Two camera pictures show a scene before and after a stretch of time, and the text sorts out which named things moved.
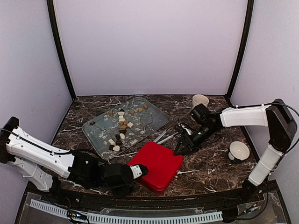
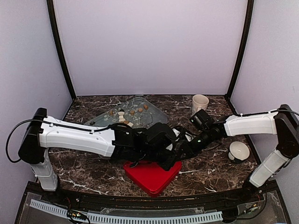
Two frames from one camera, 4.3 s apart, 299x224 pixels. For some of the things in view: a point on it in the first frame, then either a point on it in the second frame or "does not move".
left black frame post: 51,10 does not move
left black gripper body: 118,194 -> 154,157
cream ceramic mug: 199,99 does not move
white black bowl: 238,151 does not move
